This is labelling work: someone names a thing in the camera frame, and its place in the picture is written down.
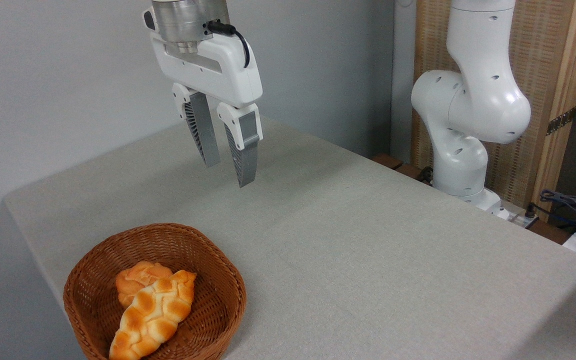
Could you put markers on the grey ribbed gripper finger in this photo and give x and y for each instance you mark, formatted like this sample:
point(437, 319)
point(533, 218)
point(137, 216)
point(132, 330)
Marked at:
point(247, 155)
point(203, 125)

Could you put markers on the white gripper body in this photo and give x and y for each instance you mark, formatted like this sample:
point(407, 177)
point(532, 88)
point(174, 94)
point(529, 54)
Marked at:
point(218, 70)

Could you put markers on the braided golden bread loaf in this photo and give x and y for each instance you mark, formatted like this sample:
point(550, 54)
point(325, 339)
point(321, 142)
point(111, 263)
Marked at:
point(153, 310)

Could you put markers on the round golden bread roll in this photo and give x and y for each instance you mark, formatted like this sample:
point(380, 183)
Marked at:
point(135, 280)

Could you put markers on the brown wicker basket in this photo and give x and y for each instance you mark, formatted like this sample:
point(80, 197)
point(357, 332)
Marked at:
point(213, 300)

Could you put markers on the dark metal screen hinge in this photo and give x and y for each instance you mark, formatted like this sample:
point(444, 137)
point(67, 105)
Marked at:
point(561, 121)

